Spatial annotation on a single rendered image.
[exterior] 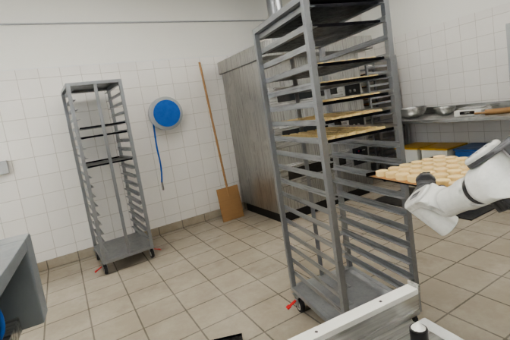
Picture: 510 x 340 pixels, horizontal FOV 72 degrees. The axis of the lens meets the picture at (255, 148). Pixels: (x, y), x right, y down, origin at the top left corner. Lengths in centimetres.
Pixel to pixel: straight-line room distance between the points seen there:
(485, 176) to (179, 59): 411
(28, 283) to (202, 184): 397
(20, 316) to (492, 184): 91
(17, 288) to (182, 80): 398
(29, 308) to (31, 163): 358
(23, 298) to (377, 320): 68
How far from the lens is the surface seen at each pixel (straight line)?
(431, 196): 97
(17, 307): 80
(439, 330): 90
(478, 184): 84
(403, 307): 89
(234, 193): 456
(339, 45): 433
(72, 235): 444
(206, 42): 480
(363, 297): 234
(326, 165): 169
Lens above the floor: 134
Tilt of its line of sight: 6 degrees down
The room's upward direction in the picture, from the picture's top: 9 degrees counter-clockwise
